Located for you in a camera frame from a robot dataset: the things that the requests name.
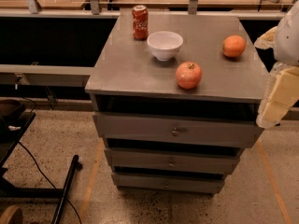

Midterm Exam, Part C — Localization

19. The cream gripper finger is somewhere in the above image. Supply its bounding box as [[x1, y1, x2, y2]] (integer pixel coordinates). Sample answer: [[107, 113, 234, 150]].
[[254, 26, 277, 49], [256, 63, 299, 129]]

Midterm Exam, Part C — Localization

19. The black metal stand base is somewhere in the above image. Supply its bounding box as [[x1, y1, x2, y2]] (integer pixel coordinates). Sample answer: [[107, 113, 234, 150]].
[[0, 110, 84, 224]]

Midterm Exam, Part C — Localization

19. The black chair seat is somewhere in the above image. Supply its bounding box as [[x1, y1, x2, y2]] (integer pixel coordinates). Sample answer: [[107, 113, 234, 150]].
[[0, 100, 25, 122]]

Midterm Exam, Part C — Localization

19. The orange fruit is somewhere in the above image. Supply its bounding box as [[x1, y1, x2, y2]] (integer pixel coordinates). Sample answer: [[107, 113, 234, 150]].
[[222, 35, 246, 58]]

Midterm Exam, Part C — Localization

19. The red soda can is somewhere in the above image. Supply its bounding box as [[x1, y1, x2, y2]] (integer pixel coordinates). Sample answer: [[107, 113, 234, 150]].
[[132, 5, 149, 40]]

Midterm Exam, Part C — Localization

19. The red apple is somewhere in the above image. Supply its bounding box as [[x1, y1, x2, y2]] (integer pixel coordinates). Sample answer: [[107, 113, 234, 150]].
[[176, 62, 202, 90]]

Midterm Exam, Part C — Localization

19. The white ceramic bowl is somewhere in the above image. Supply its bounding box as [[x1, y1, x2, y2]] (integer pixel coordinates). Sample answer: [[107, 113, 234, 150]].
[[147, 31, 183, 61]]

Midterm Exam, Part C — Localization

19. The grey drawer cabinet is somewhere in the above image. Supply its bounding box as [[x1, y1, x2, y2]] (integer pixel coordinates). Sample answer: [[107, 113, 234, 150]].
[[86, 13, 268, 182]]

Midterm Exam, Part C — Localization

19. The grey drawer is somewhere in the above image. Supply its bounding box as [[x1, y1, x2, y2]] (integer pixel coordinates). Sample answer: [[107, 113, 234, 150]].
[[93, 112, 263, 147], [105, 148, 239, 175], [111, 173, 224, 194]]

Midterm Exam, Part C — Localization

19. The top grey drawer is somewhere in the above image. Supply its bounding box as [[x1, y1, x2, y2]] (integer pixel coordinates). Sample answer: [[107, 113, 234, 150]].
[[93, 112, 263, 147]]

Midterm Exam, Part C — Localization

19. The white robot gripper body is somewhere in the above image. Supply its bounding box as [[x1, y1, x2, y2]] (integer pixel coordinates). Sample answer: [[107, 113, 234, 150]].
[[274, 1, 299, 65]]

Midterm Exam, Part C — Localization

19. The bottom grey drawer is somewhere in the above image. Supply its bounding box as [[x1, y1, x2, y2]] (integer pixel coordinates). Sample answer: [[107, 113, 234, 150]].
[[111, 173, 224, 194]]

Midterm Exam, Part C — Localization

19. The middle grey drawer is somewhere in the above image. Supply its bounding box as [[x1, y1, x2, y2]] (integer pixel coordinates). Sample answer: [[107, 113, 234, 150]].
[[105, 148, 239, 175]]

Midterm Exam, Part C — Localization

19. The black floor cable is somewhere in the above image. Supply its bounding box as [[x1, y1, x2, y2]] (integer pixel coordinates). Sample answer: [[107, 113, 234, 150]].
[[18, 140, 83, 224]]

